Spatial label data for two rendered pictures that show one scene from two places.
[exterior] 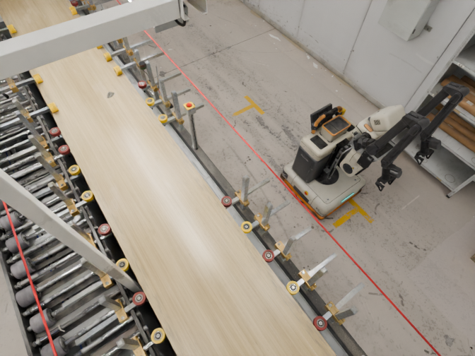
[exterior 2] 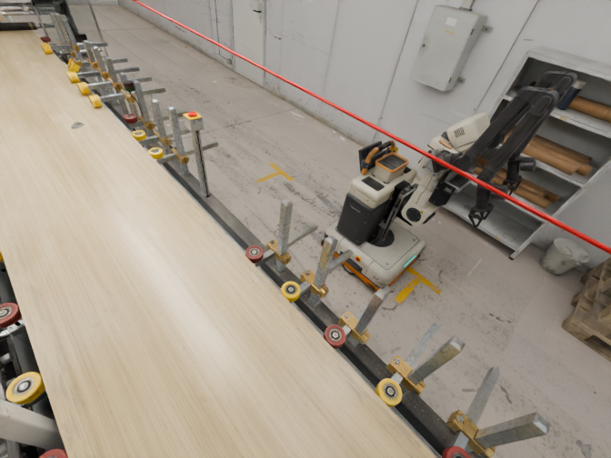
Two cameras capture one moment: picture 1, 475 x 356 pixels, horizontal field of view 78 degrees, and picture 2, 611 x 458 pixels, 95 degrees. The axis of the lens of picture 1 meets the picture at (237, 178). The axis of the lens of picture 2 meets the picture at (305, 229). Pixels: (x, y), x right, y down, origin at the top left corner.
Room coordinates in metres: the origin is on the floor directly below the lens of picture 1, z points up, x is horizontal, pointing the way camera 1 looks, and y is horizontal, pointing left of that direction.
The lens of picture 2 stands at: (0.18, 0.04, 1.91)
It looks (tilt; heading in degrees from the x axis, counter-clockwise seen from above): 45 degrees down; 347
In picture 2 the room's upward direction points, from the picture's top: 10 degrees clockwise
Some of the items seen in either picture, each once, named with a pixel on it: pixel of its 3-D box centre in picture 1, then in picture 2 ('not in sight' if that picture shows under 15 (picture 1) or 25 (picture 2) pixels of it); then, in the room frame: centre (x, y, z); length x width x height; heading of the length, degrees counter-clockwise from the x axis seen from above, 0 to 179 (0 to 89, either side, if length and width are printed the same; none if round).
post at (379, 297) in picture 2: (286, 250); (363, 323); (0.65, -0.37, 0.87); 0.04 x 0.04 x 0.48; 38
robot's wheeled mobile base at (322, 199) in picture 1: (321, 179); (373, 243); (1.69, -0.92, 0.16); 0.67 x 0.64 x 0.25; 38
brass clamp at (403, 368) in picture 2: (307, 280); (405, 374); (0.47, -0.51, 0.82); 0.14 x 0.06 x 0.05; 38
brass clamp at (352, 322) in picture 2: (283, 251); (355, 328); (0.67, -0.35, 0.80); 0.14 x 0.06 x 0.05; 38
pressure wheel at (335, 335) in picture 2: (267, 257); (332, 340); (0.60, -0.24, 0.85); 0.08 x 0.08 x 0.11
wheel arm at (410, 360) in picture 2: (312, 273); (410, 360); (0.52, -0.54, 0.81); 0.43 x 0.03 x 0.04; 128
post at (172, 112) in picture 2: (177, 112); (179, 144); (1.83, 0.56, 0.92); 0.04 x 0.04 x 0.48; 38
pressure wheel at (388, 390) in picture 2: (291, 289); (385, 395); (0.40, -0.39, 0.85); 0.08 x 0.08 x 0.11
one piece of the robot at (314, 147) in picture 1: (327, 149); (380, 200); (1.77, -0.86, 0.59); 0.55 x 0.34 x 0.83; 128
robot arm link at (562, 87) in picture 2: (442, 115); (537, 120); (1.47, -1.37, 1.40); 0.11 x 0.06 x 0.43; 128
